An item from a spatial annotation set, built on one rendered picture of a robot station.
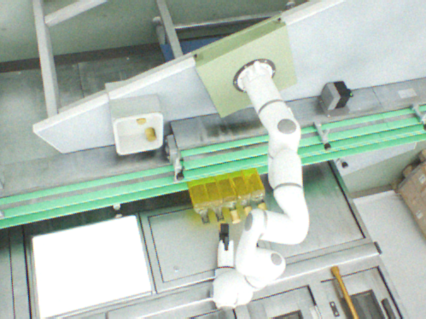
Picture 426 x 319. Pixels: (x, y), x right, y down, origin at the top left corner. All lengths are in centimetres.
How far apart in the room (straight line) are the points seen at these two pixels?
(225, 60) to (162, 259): 81
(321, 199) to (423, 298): 367
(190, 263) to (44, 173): 66
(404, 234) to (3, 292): 473
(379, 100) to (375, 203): 382
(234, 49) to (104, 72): 102
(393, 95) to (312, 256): 77
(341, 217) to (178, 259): 74
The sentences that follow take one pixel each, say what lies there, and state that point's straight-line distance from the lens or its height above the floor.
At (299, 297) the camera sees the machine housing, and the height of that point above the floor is 147.
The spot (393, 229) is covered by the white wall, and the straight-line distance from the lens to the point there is 576.
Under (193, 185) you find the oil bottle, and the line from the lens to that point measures 176.
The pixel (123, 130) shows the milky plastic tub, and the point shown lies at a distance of 172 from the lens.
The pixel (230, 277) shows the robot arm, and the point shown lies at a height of 141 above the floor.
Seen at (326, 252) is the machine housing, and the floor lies 133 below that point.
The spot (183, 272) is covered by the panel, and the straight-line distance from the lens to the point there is 179.
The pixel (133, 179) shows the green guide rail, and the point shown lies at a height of 91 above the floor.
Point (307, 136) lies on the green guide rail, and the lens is 184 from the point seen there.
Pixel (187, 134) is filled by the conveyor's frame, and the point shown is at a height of 83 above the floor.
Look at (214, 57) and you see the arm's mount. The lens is 145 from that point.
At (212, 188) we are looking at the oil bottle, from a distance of 176.
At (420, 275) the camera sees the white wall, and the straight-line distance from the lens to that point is 569.
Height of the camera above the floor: 174
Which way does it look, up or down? 27 degrees down
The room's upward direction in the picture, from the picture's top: 162 degrees clockwise
